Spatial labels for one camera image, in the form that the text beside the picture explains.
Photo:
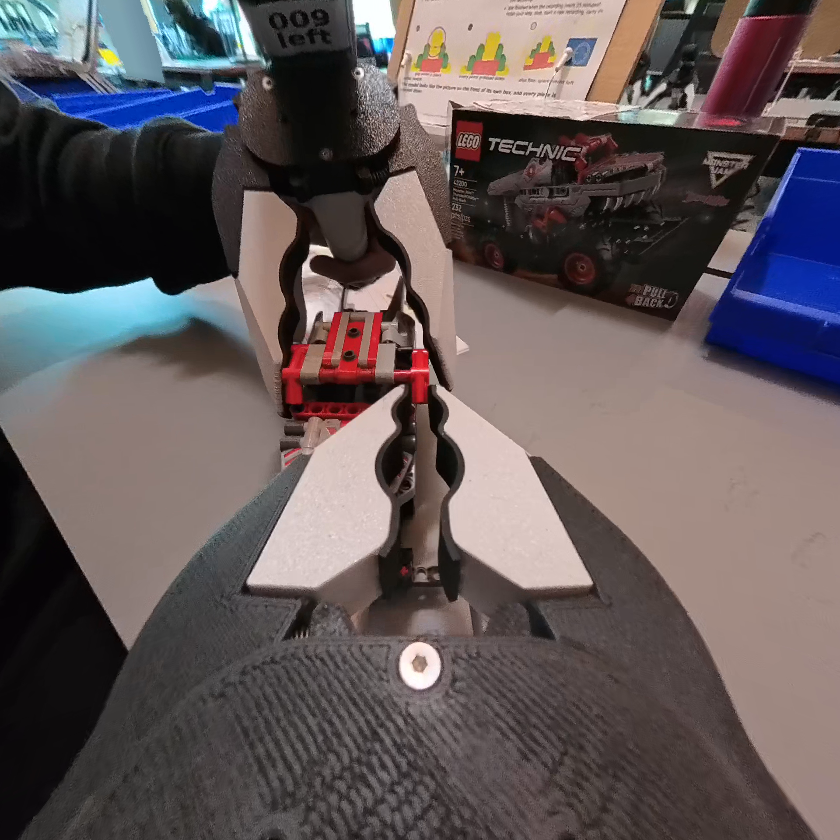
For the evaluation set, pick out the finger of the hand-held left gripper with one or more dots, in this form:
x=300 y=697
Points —
x=262 y=262
x=426 y=262

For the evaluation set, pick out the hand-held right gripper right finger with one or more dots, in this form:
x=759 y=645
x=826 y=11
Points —
x=518 y=525

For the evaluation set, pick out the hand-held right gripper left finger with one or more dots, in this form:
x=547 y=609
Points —
x=328 y=525

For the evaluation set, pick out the red grey toy brick truck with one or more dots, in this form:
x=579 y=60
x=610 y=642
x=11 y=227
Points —
x=348 y=341

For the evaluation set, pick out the person's left forearm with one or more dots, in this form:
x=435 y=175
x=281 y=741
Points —
x=111 y=197

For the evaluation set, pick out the grey desk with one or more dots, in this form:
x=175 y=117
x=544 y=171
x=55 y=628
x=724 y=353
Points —
x=656 y=459

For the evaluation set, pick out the person's left hand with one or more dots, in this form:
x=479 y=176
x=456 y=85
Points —
x=354 y=269

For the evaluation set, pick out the dark toy truck box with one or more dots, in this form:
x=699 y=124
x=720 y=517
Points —
x=590 y=229

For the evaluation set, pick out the cardboard instruction board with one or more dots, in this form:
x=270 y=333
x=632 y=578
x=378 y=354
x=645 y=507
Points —
x=499 y=26

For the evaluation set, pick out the blue storage bin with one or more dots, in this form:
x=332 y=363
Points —
x=781 y=308
x=98 y=102

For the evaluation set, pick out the person's black clothing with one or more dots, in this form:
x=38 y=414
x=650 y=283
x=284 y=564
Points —
x=39 y=623

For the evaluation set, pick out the magenta bottle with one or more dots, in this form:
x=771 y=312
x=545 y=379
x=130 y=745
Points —
x=754 y=59

